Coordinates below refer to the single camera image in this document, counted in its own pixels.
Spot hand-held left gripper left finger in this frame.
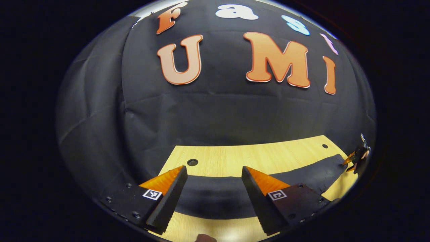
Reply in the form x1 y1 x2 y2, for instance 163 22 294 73
100 165 188 235

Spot dark grey jeans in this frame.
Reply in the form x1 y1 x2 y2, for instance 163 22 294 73
175 154 348 220

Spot black backdrop cloth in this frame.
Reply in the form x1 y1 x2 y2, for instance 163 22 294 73
55 0 377 202

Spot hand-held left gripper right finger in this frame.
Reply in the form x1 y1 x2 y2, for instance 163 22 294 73
241 165 332 236

